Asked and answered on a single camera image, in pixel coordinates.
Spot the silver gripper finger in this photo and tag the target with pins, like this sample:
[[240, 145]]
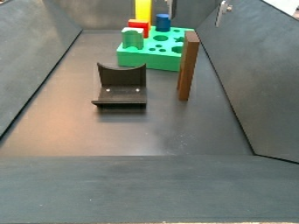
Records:
[[225, 7], [170, 5]]

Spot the brown square-circle object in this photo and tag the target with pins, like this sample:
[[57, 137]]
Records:
[[188, 66]]

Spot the dark curved fixture stand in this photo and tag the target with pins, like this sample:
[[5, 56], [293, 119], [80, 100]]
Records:
[[122, 86]]

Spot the yellow rectangular block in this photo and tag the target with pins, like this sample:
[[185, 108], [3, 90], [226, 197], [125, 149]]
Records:
[[144, 10]]

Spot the blue cylinder block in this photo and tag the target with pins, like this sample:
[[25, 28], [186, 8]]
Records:
[[162, 23]]

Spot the red block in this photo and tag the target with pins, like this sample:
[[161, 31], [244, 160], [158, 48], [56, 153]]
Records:
[[140, 23]]

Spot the green notched block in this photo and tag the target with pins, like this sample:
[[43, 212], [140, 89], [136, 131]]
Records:
[[133, 37]]

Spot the green shape-sorter base block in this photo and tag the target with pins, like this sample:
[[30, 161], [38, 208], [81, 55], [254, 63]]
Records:
[[162, 51]]

